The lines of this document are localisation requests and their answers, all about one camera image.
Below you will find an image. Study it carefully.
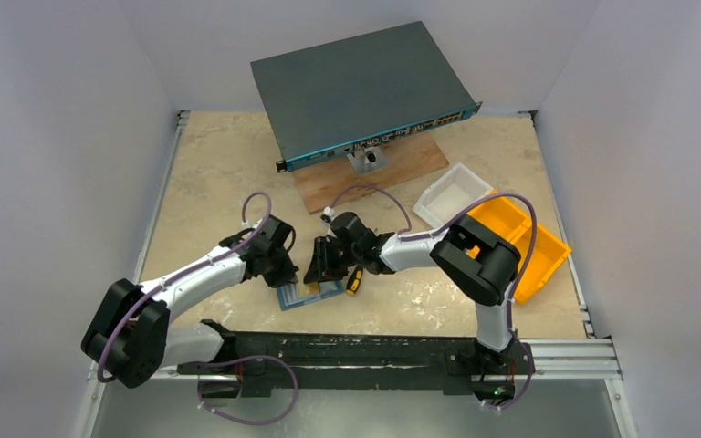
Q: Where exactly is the blue card holder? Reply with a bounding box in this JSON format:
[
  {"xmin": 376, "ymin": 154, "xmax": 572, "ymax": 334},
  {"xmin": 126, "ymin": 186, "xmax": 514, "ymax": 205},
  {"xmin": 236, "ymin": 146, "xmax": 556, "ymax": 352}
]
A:
[{"xmin": 276, "ymin": 281, "xmax": 345, "ymax": 311}]

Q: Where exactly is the gold credit card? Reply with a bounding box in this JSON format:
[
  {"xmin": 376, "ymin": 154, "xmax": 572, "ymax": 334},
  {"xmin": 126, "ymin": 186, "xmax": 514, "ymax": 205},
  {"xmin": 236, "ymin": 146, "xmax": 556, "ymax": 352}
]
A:
[{"xmin": 300, "ymin": 283, "xmax": 320, "ymax": 298}]

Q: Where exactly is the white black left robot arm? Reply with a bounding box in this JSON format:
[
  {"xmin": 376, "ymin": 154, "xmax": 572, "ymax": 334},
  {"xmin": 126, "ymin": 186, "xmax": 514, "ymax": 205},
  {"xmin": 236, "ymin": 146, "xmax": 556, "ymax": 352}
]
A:
[{"xmin": 80, "ymin": 215, "xmax": 298, "ymax": 388}]

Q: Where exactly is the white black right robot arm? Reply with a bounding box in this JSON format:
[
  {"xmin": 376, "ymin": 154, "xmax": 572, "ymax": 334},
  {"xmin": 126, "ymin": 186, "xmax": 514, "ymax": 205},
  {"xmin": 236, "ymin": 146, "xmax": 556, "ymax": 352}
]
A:
[{"xmin": 303, "ymin": 212, "xmax": 521, "ymax": 371}]

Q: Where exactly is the brown wooden board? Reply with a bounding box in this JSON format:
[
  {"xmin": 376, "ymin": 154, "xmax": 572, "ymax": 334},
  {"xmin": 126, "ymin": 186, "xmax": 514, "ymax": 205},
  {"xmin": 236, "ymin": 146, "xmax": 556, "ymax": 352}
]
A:
[{"xmin": 292, "ymin": 133, "xmax": 449, "ymax": 214}]

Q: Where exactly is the clear plastic bin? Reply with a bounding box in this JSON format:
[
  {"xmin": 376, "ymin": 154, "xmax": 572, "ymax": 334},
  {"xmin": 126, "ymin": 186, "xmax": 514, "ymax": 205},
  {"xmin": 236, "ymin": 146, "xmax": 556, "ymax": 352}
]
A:
[{"xmin": 413, "ymin": 163, "xmax": 493, "ymax": 228}]

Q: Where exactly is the orange plastic divided bin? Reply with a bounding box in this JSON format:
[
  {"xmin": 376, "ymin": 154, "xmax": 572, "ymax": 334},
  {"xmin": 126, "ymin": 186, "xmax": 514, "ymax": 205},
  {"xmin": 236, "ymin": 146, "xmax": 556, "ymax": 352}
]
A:
[{"xmin": 468, "ymin": 197, "xmax": 571, "ymax": 304}]

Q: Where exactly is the yellow black handled screwdriver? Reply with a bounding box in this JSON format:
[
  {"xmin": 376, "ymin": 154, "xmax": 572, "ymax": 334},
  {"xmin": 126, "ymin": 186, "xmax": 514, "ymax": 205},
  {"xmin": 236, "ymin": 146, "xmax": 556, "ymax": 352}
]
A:
[{"xmin": 346, "ymin": 266, "xmax": 364, "ymax": 296}]

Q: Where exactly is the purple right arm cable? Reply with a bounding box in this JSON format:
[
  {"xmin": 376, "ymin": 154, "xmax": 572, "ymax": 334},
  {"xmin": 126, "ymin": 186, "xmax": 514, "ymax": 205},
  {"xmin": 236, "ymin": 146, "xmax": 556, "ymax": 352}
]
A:
[{"xmin": 325, "ymin": 183, "xmax": 539, "ymax": 334}]

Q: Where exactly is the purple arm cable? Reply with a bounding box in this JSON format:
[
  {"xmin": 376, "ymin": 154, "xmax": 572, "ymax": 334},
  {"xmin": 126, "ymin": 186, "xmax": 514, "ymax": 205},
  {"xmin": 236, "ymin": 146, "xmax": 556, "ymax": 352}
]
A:
[
  {"xmin": 96, "ymin": 192, "xmax": 273, "ymax": 384},
  {"xmin": 325, "ymin": 183, "xmax": 539, "ymax": 334}
]

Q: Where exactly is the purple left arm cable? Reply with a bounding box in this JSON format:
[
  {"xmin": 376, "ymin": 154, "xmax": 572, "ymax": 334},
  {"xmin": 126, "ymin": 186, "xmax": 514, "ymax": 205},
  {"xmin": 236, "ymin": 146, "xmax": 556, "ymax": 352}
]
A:
[{"xmin": 96, "ymin": 192, "xmax": 273, "ymax": 384}]

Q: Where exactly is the small grey metal bracket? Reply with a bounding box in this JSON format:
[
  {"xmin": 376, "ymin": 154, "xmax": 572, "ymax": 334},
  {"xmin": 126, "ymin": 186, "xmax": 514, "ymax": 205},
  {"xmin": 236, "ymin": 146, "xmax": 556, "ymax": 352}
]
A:
[{"xmin": 348, "ymin": 146, "xmax": 389, "ymax": 175}]

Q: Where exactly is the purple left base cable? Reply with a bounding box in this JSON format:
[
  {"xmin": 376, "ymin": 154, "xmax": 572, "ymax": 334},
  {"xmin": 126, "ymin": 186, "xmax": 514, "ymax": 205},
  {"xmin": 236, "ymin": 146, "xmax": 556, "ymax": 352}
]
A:
[{"xmin": 196, "ymin": 354, "xmax": 300, "ymax": 427}]

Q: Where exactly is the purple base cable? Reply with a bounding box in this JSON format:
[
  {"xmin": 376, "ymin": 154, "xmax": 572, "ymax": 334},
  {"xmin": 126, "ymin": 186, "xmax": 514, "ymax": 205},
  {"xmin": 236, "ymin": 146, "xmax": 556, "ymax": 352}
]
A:
[
  {"xmin": 478, "ymin": 344, "xmax": 537, "ymax": 412},
  {"xmin": 196, "ymin": 354, "xmax": 300, "ymax": 427}
]

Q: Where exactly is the grey network switch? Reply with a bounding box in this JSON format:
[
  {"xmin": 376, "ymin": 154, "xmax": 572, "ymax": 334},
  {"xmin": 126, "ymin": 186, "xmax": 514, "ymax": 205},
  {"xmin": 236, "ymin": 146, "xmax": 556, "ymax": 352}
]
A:
[{"xmin": 250, "ymin": 21, "xmax": 481, "ymax": 172}]

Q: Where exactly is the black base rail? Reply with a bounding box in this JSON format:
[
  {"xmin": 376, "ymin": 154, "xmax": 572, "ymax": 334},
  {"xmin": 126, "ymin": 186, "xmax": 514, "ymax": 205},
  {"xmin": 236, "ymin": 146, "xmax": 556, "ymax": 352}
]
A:
[{"xmin": 177, "ymin": 331, "xmax": 536, "ymax": 402}]

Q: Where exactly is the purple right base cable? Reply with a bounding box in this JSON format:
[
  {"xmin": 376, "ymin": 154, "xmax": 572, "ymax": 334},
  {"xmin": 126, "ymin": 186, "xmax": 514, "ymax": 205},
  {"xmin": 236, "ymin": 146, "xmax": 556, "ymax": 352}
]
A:
[{"xmin": 478, "ymin": 344, "xmax": 537, "ymax": 412}]

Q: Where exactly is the aluminium frame rail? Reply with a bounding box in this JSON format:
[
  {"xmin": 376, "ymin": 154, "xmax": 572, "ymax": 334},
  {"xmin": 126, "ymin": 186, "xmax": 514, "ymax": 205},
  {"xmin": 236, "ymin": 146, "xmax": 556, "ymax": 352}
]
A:
[{"xmin": 528, "ymin": 339, "xmax": 622, "ymax": 380}]

